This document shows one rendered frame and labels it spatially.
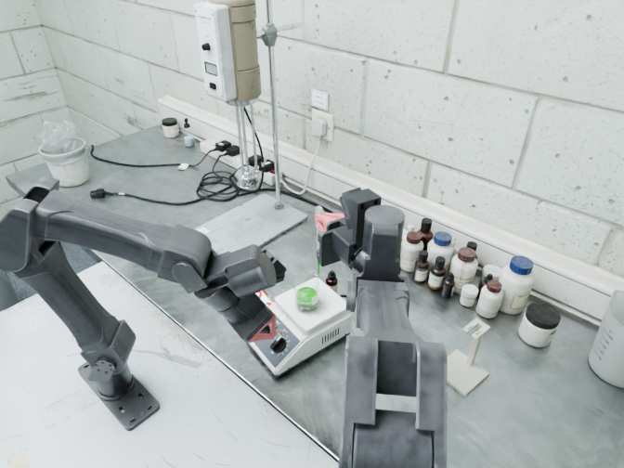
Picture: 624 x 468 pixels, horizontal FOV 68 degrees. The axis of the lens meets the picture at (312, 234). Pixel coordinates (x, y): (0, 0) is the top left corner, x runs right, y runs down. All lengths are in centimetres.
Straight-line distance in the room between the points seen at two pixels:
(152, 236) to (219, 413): 39
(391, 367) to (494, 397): 56
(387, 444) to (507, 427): 57
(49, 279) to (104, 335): 14
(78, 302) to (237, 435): 36
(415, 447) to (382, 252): 30
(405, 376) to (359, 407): 6
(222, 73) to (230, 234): 46
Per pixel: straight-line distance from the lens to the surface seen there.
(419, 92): 123
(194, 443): 92
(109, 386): 98
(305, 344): 95
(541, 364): 111
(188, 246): 71
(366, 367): 43
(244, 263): 71
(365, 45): 129
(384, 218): 66
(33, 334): 122
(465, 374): 102
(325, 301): 100
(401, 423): 45
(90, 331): 88
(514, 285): 113
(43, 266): 80
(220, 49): 110
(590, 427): 105
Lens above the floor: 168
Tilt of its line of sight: 36 degrees down
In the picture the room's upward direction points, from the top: straight up
